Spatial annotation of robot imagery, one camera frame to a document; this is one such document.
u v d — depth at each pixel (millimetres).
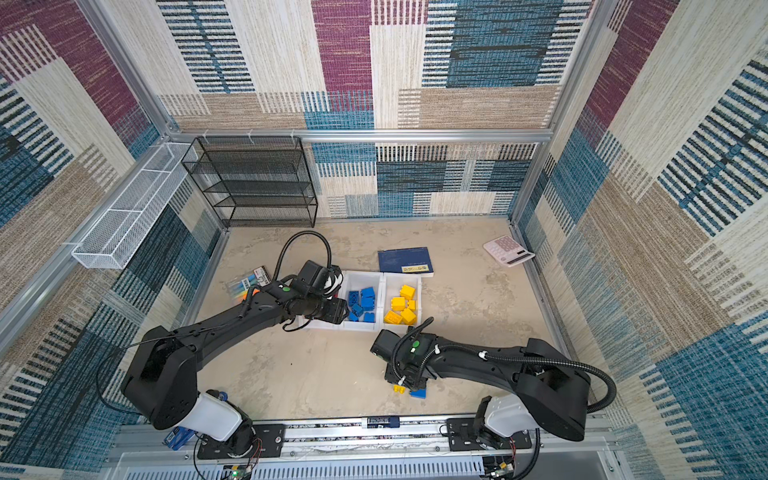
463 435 744
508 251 1083
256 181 1093
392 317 916
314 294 716
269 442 732
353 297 965
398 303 946
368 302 940
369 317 935
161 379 430
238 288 1012
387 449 729
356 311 925
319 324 774
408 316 916
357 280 1006
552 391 428
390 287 967
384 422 744
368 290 970
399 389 794
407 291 967
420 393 812
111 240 711
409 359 633
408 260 1074
